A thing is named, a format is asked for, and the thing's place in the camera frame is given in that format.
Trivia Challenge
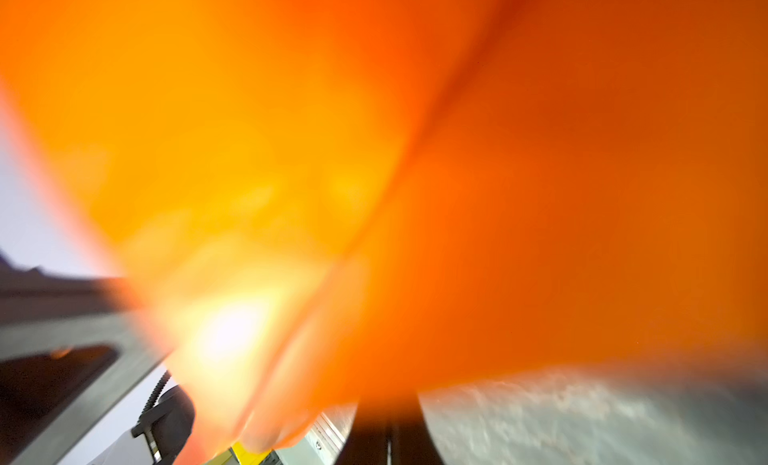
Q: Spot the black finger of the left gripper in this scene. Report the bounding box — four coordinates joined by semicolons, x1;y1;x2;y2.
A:
1;260;162;464

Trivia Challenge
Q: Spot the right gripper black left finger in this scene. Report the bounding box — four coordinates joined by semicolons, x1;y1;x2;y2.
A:
334;401;389;465

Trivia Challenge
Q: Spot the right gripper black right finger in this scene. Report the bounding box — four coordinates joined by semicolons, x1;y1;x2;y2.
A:
389;397;445;465

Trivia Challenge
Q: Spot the yellow banana bunch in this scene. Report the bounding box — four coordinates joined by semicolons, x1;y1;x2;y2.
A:
230;442;270;465

